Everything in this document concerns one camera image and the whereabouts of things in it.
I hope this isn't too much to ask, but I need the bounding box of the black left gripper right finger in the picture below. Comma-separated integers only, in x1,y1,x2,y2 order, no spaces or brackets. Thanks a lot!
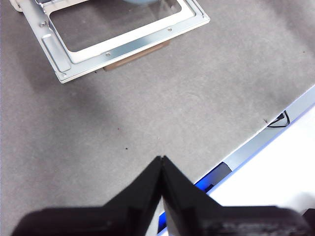
161,154,311,236

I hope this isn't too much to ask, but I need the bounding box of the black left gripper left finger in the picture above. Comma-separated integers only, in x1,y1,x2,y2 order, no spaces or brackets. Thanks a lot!
12,155,162,236

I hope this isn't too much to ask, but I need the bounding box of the oven door with beige handle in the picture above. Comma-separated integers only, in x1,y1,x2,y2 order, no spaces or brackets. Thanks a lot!
9,0,211,85

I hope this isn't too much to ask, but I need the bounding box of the blue ribbed bowl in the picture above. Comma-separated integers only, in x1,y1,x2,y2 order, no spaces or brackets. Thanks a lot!
123,0,158,6

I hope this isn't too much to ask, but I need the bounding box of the silver table edge rail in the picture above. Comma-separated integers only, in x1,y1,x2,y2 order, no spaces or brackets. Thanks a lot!
222,85,315,173

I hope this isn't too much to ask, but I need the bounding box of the thin black cable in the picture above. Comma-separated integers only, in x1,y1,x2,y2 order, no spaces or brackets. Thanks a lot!
267,110,290,128

